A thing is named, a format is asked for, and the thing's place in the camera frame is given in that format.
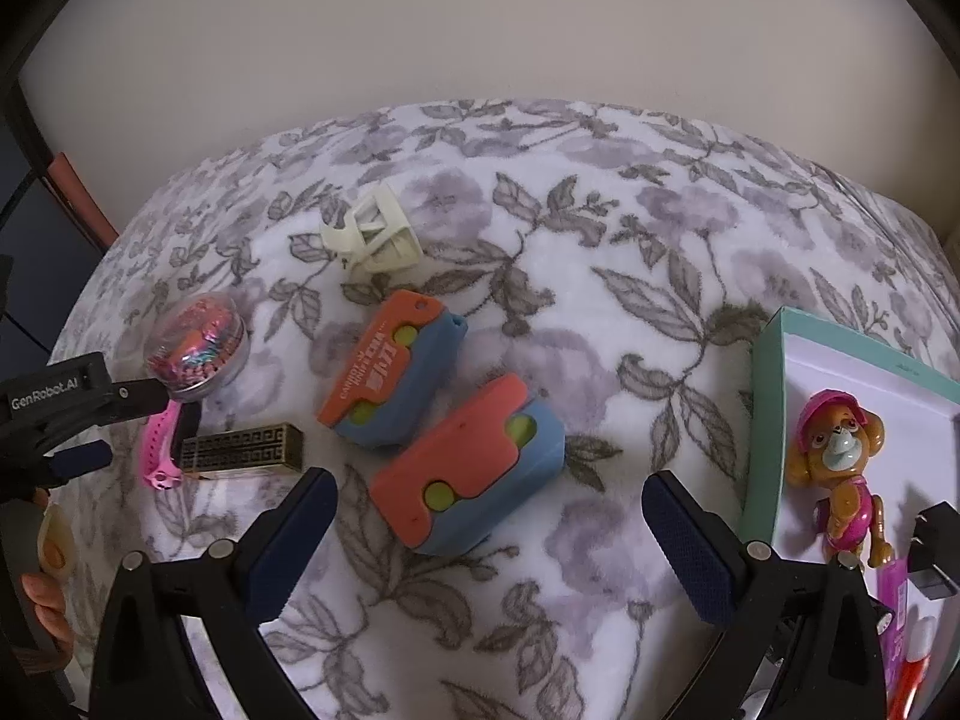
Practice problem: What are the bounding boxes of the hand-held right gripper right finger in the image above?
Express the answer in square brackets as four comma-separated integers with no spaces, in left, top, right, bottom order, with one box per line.
[643,471,890,720]

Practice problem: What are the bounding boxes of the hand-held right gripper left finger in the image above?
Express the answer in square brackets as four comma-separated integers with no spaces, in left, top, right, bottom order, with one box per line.
[90,467,340,720]

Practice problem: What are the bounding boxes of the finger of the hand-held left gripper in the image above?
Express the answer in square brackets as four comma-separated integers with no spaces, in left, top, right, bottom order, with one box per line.
[112,377,182,412]
[41,441,115,485]

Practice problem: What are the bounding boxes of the pink toy watch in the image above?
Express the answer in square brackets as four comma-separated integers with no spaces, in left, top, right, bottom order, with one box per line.
[141,396,188,492]

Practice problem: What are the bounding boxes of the round tin with colourful trinkets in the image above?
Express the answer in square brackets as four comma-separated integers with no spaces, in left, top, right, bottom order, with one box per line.
[146,292,247,400]

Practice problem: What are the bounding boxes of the gold black patterned lighter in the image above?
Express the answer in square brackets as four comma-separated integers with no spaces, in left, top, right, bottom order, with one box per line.
[178,424,305,477]

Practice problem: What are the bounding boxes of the pink brown puppy figure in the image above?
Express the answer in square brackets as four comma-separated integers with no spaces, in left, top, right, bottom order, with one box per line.
[786,388,895,569]

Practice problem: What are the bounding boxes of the plain orange blue toy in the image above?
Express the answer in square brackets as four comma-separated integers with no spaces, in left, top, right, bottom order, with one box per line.
[367,371,565,556]

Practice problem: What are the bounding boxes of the orange blue toy with print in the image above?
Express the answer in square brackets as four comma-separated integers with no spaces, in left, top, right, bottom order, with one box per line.
[315,289,470,451]

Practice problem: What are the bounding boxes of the purple lip balm tube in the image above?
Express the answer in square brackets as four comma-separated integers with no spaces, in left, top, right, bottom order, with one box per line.
[874,559,912,691]

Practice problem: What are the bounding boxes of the black charger plug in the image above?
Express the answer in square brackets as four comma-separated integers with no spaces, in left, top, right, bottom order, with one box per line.
[907,504,960,601]

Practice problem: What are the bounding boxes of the teal white box tray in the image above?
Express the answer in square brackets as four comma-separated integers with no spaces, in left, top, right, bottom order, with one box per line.
[735,306,960,720]

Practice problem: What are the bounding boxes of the red white glue stick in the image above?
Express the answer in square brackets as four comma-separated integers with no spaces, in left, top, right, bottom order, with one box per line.
[885,615,942,720]

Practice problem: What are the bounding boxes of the cream hair claw clip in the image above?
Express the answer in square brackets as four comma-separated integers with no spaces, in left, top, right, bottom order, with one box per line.
[321,186,419,275]

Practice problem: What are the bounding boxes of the person's left hand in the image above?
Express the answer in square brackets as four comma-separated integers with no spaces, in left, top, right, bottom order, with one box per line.
[19,491,82,653]

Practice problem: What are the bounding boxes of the dark cabinet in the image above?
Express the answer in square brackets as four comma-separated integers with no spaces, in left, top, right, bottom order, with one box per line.
[0,120,113,361]

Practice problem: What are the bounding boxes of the grey floral blanket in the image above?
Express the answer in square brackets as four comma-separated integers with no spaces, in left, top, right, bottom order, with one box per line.
[49,97,960,720]

